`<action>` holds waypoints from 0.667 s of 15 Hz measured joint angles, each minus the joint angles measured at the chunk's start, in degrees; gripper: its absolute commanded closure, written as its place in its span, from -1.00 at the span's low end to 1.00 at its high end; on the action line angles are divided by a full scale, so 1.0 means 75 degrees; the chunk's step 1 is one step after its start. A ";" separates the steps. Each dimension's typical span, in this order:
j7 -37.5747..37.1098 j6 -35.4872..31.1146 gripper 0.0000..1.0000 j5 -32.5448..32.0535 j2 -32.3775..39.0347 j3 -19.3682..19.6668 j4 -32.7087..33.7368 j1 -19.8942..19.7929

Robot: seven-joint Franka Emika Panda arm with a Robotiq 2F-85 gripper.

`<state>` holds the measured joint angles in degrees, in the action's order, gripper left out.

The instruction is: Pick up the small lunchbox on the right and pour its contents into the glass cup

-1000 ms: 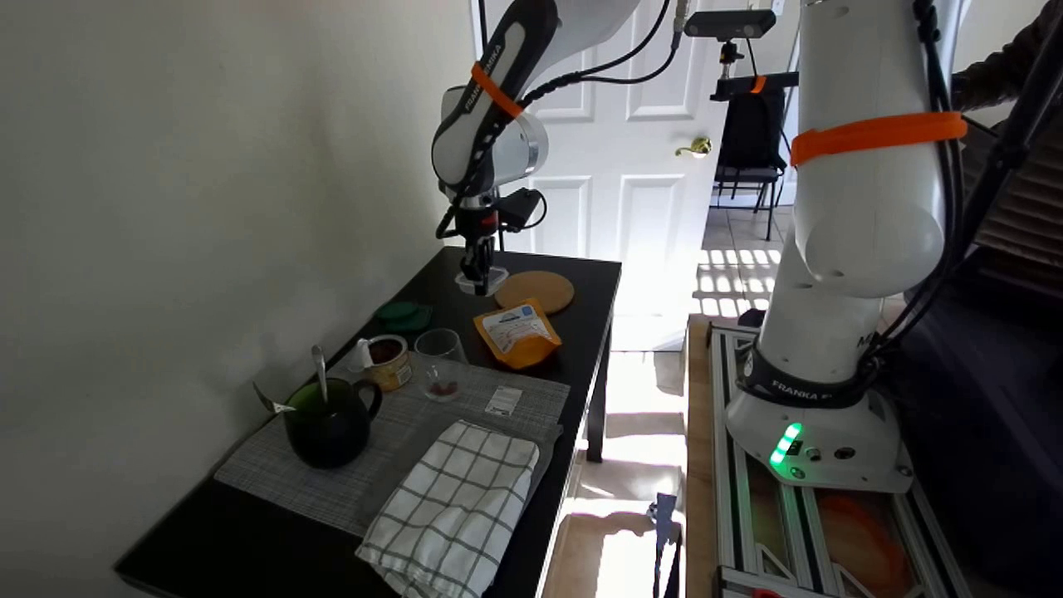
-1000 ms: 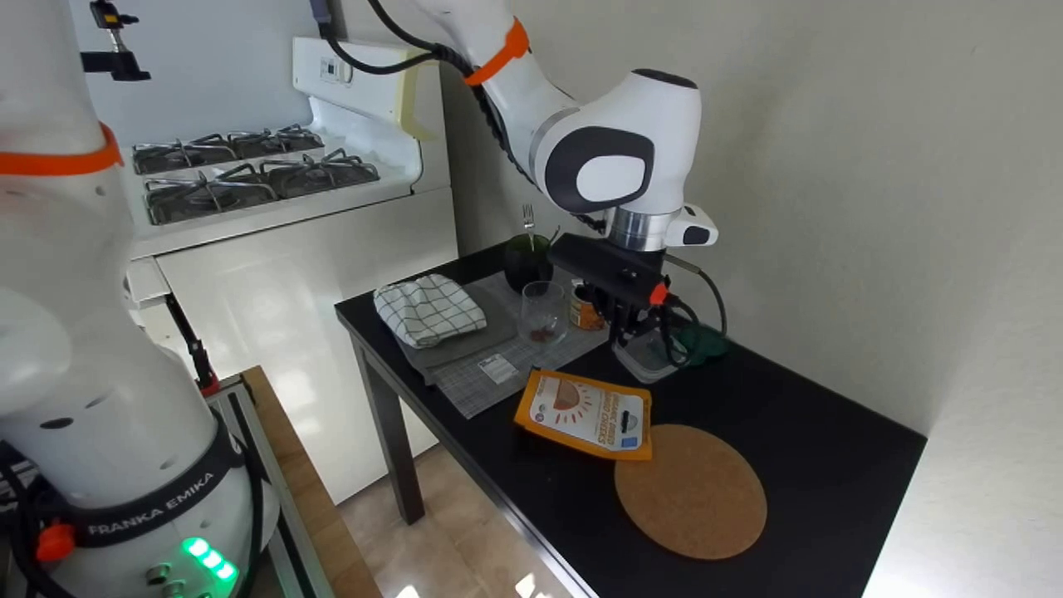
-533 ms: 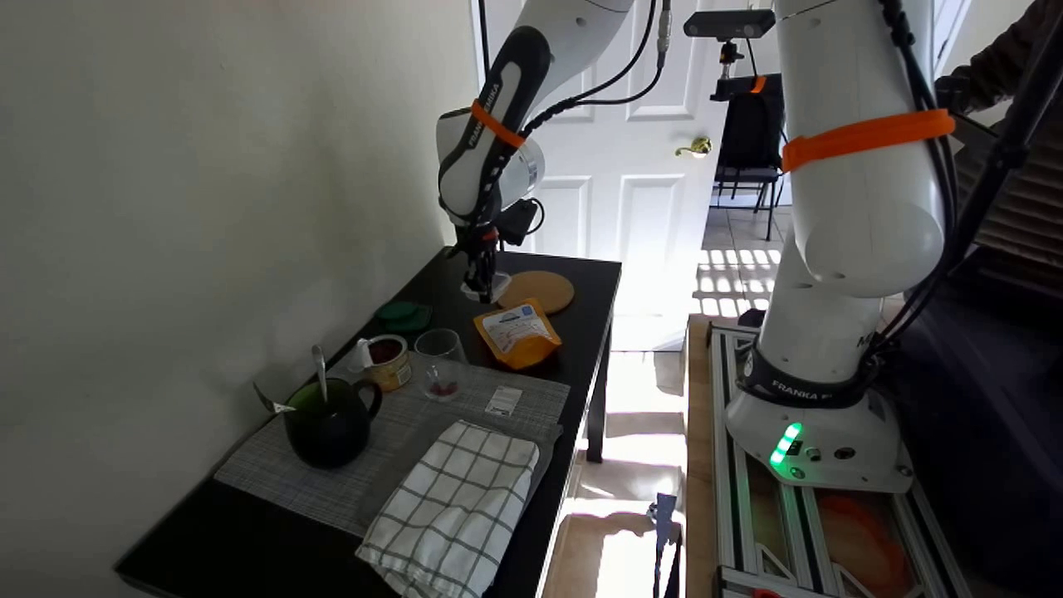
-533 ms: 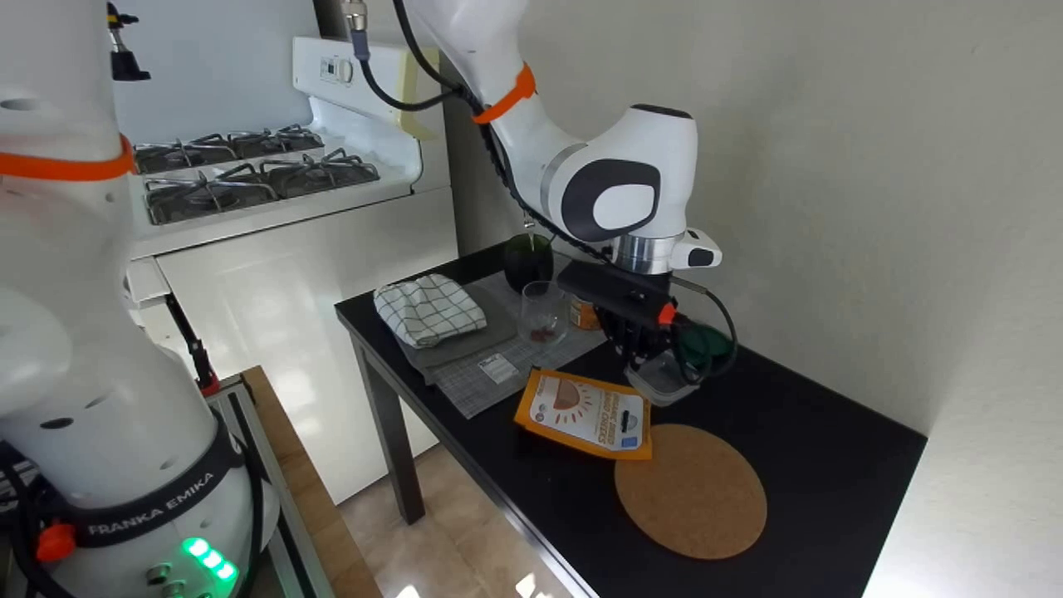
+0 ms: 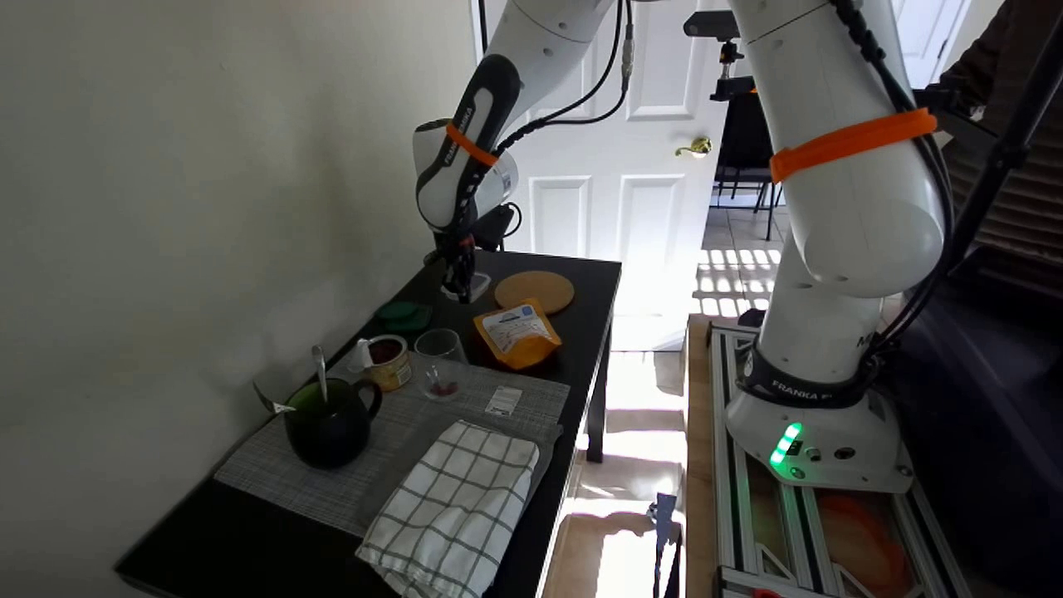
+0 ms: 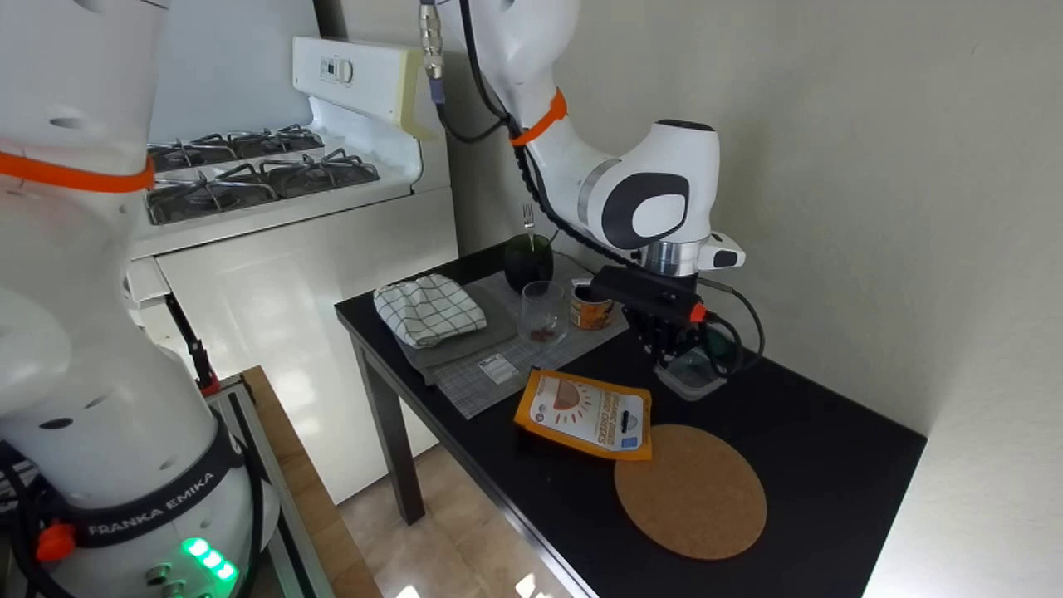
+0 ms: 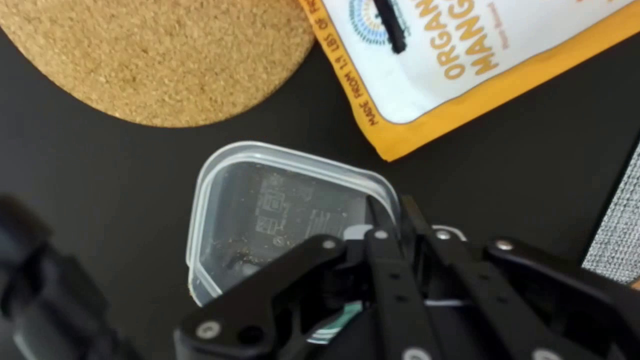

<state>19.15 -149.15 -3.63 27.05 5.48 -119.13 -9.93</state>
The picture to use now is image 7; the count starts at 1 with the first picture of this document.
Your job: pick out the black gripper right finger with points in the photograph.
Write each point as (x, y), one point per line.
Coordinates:
(532, 300)

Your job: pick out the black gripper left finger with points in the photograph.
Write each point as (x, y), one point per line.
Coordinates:
(281, 300)

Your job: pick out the small clear plastic lunchbox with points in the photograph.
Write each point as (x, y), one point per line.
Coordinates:
(267, 201)

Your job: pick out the grey woven placemat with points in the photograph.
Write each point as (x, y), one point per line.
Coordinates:
(617, 227)

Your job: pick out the orange white mango snack bag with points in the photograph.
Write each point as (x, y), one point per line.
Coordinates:
(467, 67)

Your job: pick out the round cork mat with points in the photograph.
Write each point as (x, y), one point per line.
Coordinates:
(152, 53)

